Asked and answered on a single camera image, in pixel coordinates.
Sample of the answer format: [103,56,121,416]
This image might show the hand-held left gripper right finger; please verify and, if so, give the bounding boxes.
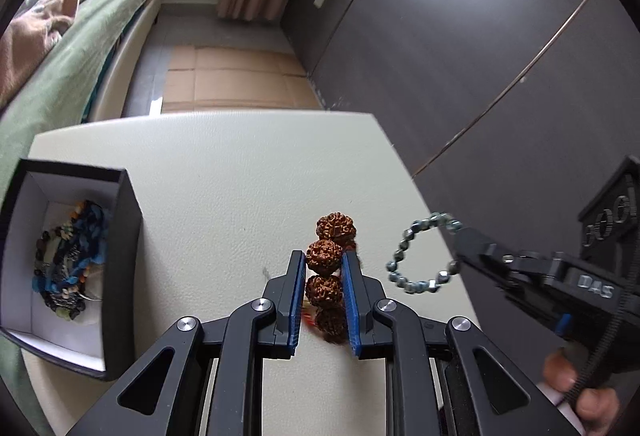
[341,250,586,436]

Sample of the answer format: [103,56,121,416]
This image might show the pile of mixed bead bracelets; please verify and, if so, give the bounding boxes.
[32,201,112,298]

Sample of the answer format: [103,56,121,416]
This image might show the brown rudraksha seed bracelet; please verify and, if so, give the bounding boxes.
[302,212,362,345]

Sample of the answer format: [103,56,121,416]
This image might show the bed with green sheet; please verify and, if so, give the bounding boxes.
[0,0,172,417]

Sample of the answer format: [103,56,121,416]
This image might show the cardboard floor sheets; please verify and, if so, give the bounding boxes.
[160,45,324,115]

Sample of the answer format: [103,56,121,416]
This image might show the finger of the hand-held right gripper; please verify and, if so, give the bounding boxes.
[452,223,552,278]
[452,255,552,299]

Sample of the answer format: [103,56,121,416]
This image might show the person's right hand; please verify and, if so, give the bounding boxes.
[542,348,622,433]

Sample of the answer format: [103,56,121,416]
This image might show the grey metallic bead bracelet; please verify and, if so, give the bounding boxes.
[386,212,464,294]

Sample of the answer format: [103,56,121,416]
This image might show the dark grey wardrobe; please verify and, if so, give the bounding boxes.
[280,0,640,267]

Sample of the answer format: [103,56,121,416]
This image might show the pink fleece blanket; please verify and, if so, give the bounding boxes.
[0,0,82,110]

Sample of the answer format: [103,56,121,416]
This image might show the black ribbed cable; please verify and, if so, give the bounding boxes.
[570,261,640,404]

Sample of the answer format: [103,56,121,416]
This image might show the black bead bracelet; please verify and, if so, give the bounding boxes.
[32,228,101,318]

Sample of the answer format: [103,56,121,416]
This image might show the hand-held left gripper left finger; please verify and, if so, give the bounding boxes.
[65,250,307,436]

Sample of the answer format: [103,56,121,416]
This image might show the black jewelry box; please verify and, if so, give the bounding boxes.
[0,157,144,383]

